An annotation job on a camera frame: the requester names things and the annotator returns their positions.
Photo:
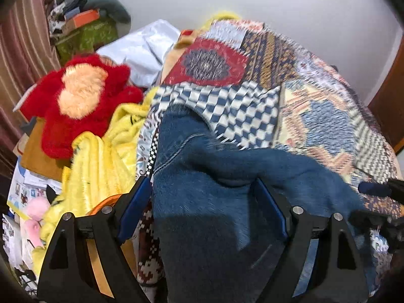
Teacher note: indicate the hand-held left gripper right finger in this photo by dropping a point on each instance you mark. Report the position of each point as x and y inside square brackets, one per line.
[272, 206]

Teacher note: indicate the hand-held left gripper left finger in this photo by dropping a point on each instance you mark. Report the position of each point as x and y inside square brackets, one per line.
[136, 202]

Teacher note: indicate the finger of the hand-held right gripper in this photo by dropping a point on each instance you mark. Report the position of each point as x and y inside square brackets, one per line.
[366, 218]
[374, 188]

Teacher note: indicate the blue denim jeans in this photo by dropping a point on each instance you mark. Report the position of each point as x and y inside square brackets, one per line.
[205, 195]

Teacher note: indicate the patchwork patterned blanket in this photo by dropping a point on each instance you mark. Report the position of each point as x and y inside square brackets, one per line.
[315, 116]

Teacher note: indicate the red plush toy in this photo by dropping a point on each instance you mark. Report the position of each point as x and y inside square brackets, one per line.
[91, 113]

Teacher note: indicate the pink plush toy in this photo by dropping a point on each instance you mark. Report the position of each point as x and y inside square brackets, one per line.
[34, 211]

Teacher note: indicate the brown cardboard box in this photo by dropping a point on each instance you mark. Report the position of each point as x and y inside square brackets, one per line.
[38, 157]

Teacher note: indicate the pile of printed papers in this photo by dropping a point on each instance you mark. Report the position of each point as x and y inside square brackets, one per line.
[25, 186]

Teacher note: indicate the white pillow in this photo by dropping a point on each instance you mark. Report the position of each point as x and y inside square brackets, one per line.
[142, 50]

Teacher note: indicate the green patterned box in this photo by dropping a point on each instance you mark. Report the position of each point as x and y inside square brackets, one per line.
[85, 38]

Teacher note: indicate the striped brown curtain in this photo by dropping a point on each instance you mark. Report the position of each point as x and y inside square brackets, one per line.
[22, 53]

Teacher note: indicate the orange box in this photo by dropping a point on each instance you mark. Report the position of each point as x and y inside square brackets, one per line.
[83, 19]

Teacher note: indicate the grey green cushion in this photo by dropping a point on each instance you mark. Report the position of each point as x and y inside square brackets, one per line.
[110, 6]

